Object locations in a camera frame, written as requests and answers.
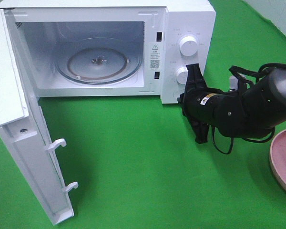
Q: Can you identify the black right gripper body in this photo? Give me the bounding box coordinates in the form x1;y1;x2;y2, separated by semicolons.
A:
177;86;226;125

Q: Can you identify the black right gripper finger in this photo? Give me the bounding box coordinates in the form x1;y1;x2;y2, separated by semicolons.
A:
182;108;209;144
185;63;206;92

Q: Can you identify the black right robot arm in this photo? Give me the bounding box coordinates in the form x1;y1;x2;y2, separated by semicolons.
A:
178;63;286;144

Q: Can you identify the pink round plate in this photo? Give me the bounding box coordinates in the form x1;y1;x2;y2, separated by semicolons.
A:
269;129;286;191

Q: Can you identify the upper white dial knob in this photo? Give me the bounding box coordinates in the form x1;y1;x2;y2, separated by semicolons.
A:
179;35;198;57

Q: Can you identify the lower white dial knob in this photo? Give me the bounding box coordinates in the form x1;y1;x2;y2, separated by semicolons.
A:
176;67;188;84

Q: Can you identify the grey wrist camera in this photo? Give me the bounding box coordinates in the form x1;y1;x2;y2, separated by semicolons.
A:
229;75;239;91

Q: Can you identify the glass microwave turntable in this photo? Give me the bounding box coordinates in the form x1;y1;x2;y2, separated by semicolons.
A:
55;38;143;85

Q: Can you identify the white dial knob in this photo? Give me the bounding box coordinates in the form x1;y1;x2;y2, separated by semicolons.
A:
176;67;188;84
179;35;198;57

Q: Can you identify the green table cloth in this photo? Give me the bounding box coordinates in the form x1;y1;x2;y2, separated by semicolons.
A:
0;0;286;229

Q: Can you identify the white microwave oven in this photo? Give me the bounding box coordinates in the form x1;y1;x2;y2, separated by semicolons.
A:
0;0;216;104

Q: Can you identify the white microwave door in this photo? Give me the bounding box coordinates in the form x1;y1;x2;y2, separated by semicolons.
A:
0;9;78;224

